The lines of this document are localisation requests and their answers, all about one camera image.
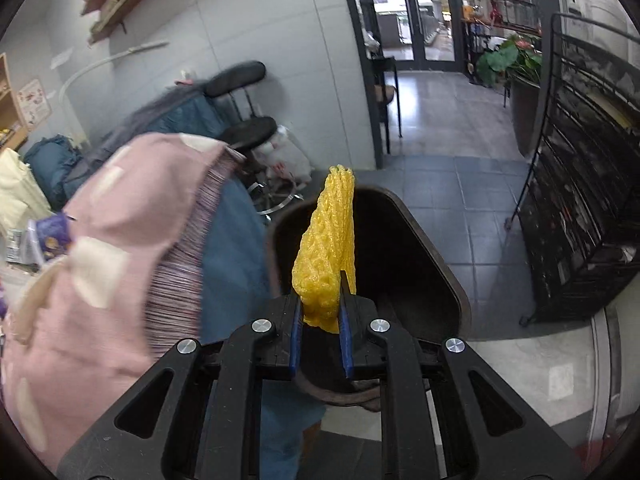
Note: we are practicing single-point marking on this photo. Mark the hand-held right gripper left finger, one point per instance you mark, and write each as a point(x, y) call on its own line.
point(295, 345)

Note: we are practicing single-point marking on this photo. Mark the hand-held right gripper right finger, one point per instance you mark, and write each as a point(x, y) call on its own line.
point(346, 347)

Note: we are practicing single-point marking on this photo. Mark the dark brown trash bin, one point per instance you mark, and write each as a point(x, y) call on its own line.
point(400, 260)

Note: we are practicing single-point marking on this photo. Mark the yellow foam fruit net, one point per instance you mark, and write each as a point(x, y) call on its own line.
point(325, 240)

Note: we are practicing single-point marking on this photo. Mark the person's blue jeans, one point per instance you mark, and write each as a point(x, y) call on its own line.
point(235, 270)

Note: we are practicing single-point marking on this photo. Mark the white plastic bag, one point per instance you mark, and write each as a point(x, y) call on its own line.
point(282, 155)

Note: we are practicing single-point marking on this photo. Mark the person's pink spotted sweater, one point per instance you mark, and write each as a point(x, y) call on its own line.
point(100, 310)

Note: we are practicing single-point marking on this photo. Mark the black office chair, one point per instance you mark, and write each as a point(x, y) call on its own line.
point(250, 130)

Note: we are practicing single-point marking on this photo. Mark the teal cloth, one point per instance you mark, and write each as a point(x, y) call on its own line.
point(190, 117)

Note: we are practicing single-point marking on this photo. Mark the wooden chair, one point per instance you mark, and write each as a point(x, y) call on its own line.
point(385, 95)

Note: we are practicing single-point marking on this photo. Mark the purple snack packet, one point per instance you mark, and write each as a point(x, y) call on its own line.
point(52, 235)

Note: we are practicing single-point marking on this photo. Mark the grey cloth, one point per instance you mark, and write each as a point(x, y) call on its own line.
point(145, 115)

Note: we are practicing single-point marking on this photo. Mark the black metal rack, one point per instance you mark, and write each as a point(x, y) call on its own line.
point(585, 185)

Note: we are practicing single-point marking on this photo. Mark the brown plant pot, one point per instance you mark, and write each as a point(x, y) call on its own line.
point(525, 115)

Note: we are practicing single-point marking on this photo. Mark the cream cloth bag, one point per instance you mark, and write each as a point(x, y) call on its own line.
point(17, 195)

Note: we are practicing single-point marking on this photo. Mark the green leafy plant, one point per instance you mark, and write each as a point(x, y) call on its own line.
point(502, 57)

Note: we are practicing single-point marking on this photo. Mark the glass double door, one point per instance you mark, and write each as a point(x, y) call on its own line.
point(415, 15)

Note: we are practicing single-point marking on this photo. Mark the white arc lamp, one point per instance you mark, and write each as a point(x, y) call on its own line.
point(100, 62)

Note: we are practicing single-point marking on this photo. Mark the red hanging decoration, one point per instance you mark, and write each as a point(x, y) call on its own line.
point(494, 7)

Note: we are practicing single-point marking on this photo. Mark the wooden bookcase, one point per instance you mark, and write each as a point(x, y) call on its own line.
point(7, 105)

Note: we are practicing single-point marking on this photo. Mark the wall poster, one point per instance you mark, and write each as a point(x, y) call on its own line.
point(34, 102)

